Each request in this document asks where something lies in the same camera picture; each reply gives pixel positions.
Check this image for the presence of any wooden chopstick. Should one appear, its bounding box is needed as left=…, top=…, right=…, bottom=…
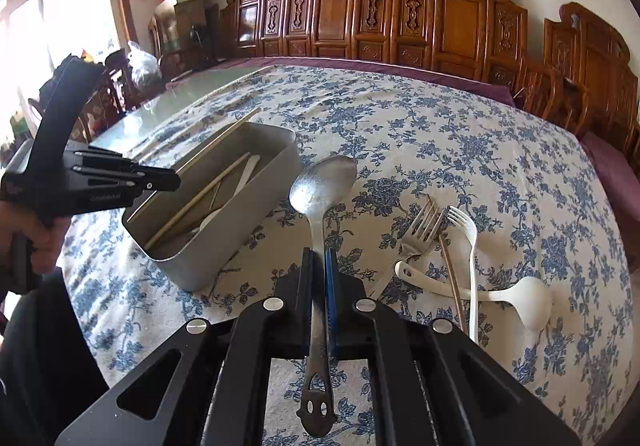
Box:
left=145, top=153, right=251, bottom=249
left=176, top=108, right=263, bottom=173

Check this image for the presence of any person's left hand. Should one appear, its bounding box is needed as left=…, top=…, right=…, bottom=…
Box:
left=0, top=200, right=71, bottom=277

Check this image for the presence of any person's black clothing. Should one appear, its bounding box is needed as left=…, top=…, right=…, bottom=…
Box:
left=0, top=271, right=110, bottom=446

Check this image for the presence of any small white plastic spoon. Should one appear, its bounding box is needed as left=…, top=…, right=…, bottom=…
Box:
left=197, top=156, right=261, bottom=233

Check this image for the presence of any purple armchair cushion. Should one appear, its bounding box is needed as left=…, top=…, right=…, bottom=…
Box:
left=580, top=131, right=640, bottom=271

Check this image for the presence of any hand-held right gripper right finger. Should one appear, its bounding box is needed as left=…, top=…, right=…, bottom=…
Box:
left=322, top=248, right=583, bottom=446

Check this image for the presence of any rectangular metal tray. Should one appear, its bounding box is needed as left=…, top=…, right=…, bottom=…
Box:
left=121, top=122, right=301, bottom=293

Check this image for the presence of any metal fork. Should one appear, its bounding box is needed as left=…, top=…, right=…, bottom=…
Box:
left=371, top=199, right=447, bottom=299

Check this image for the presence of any clear plastic bag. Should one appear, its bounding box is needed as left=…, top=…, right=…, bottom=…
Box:
left=127, top=40, right=162, bottom=81

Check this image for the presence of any blue floral tablecloth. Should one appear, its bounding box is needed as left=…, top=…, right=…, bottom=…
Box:
left=60, top=64, right=636, bottom=446

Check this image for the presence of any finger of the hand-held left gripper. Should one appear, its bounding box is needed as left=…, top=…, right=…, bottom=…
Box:
left=72, top=167, right=182, bottom=194
left=74, top=151, right=147, bottom=170

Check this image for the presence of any white plastic fork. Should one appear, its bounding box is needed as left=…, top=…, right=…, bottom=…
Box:
left=442, top=206, right=482, bottom=344

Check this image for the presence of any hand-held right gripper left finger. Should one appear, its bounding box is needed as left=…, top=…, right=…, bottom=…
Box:
left=55, top=248, right=317, bottom=446

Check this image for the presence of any wooden dining chair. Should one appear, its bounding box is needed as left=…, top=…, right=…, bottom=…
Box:
left=80, top=53, right=151, bottom=137

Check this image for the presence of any carved wooden sofa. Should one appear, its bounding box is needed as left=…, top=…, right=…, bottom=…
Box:
left=220, top=0, right=591, bottom=137

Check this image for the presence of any carved wooden armchair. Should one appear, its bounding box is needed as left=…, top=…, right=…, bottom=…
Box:
left=542, top=2, right=640, bottom=167

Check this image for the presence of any white plastic ladle spoon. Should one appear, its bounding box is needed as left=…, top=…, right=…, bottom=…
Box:
left=394, top=260, right=552, bottom=331

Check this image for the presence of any large metal spoon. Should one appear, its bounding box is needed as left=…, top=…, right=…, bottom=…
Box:
left=289, top=155, right=359, bottom=438

